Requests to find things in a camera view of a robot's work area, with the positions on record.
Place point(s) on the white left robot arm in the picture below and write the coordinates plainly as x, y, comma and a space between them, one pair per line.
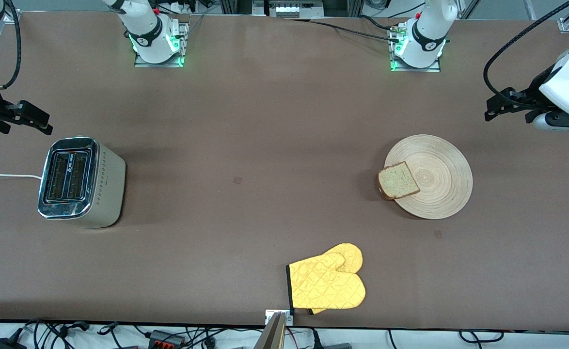
422, 39

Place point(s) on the white power strip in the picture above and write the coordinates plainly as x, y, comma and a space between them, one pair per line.
287, 8

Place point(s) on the small metal edge bracket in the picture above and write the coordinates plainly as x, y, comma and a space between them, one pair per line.
269, 317

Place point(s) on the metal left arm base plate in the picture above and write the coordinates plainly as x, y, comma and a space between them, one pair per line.
434, 69

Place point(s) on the silver two-slot toaster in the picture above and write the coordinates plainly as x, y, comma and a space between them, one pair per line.
107, 194

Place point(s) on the silver table corner bracket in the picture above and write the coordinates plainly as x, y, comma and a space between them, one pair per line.
568, 25
12, 17

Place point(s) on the black box with orange plugs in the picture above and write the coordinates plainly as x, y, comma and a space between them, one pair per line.
165, 338

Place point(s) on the round wooden plate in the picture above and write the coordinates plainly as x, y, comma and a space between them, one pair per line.
439, 179

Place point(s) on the aluminium profile bar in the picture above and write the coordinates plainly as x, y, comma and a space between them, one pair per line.
271, 337

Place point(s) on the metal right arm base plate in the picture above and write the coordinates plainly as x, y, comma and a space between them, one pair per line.
141, 63

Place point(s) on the brown-crust bread slice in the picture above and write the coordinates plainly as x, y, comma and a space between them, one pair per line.
398, 182

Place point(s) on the black power plug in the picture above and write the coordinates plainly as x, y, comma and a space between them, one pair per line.
330, 346

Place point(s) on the yellow quilted oven mitt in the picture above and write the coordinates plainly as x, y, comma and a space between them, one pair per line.
328, 286
317, 311

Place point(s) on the black power adapter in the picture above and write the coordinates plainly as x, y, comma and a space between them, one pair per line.
6, 344

